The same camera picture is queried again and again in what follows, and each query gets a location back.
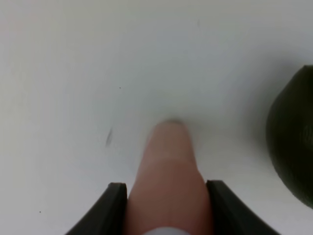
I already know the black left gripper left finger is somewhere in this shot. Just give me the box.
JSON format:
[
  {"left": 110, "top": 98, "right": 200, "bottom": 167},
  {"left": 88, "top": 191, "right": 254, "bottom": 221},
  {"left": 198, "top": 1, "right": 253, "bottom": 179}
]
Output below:
[{"left": 67, "top": 183, "right": 127, "bottom": 235}]

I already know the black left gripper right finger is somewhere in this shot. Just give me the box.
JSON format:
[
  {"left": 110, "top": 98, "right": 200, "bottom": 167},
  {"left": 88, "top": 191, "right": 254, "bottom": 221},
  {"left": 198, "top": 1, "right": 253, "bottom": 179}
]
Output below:
[{"left": 206, "top": 180, "right": 278, "bottom": 235}]

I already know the pink lotion bottle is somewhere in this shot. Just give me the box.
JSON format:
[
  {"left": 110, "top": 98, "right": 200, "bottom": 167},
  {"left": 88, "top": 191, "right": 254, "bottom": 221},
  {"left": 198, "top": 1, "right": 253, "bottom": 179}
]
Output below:
[{"left": 123, "top": 120, "right": 214, "bottom": 235}]

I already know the green lime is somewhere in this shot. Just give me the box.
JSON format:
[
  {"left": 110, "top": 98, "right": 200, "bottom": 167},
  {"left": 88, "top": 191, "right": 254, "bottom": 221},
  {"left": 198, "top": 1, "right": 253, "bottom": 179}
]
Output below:
[{"left": 266, "top": 65, "right": 313, "bottom": 208}]

